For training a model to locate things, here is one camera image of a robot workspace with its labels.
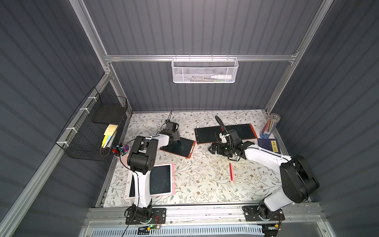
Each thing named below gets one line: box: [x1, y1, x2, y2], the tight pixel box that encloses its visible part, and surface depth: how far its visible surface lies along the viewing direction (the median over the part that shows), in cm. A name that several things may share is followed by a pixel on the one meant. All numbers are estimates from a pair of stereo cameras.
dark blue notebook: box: [257, 138, 281, 155], surface depth 101 cm
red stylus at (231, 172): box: [228, 162, 233, 182], surface depth 91 cm
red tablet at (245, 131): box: [218, 123, 258, 140], surface depth 113 cm
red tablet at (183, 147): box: [159, 137, 196, 159], surface depth 101 cm
